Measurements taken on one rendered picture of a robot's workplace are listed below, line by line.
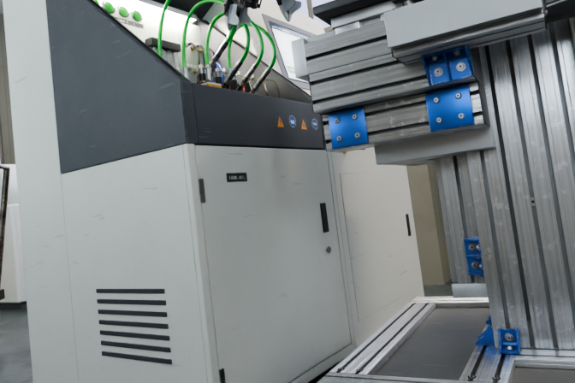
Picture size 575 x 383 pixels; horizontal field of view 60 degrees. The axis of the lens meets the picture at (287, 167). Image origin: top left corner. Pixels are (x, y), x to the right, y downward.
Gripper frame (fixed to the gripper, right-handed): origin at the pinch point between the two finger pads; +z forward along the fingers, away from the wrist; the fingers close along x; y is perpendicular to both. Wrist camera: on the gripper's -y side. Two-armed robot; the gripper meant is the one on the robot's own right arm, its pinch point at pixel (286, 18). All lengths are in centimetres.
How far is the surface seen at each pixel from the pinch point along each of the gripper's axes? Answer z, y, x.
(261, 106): 30.3, -3.0, -15.0
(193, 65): -1, -56, 13
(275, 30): -16, -34, 42
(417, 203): 70, -30, 171
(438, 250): 100, -21, 172
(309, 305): 93, -3, -3
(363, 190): 59, -3, 44
